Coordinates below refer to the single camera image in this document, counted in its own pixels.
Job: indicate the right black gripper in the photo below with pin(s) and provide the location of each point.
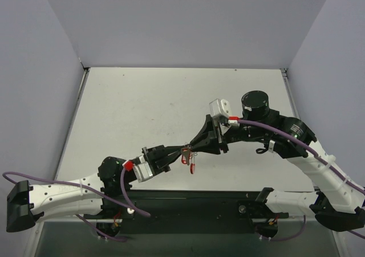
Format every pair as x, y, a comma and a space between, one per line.
218, 135

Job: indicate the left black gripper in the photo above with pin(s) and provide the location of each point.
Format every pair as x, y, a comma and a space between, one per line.
151, 159

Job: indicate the red key tag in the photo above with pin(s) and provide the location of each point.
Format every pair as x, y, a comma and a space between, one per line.
185, 155

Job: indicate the silver keyring with red tag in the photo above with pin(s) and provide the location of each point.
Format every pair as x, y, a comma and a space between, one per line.
192, 165

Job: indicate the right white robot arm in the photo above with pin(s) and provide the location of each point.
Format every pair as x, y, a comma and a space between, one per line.
339, 202

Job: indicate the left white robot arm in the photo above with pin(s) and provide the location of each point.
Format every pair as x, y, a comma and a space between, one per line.
104, 190

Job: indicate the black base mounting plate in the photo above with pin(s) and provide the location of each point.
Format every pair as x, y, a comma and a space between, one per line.
189, 212

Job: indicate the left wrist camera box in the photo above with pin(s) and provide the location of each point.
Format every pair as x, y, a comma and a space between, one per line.
140, 167

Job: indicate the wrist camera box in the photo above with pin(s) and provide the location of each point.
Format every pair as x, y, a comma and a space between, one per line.
222, 117
140, 167

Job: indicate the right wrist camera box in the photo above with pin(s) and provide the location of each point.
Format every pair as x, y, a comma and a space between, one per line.
222, 117

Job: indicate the aluminium frame rail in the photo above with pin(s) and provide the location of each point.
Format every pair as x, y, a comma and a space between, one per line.
289, 92

